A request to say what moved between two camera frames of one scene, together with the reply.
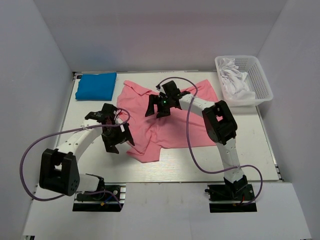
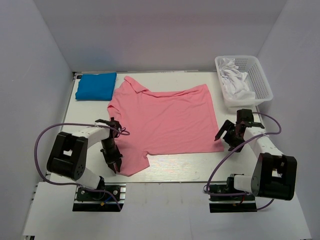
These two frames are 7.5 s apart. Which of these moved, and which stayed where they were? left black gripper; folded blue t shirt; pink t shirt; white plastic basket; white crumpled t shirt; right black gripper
Moved: left black gripper; pink t shirt; right black gripper
Stayed: white crumpled t shirt; folded blue t shirt; white plastic basket
